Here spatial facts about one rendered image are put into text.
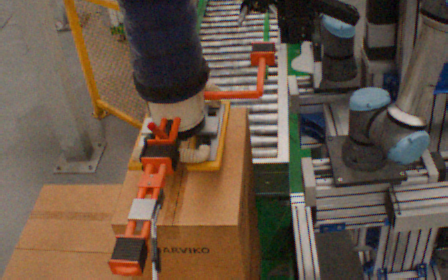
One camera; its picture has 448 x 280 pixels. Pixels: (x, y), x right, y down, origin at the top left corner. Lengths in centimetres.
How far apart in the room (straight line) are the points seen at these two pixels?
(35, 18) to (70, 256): 137
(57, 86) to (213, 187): 166
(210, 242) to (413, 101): 75
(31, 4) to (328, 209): 193
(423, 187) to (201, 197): 70
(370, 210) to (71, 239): 121
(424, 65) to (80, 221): 156
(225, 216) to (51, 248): 90
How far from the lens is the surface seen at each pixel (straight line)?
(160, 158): 142
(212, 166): 157
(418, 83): 135
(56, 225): 232
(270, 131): 254
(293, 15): 104
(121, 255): 121
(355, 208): 170
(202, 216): 161
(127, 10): 142
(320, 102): 201
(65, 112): 323
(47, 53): 303
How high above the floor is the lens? 211
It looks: 38 degrees down
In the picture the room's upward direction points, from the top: 8 degrees counter-clockwise
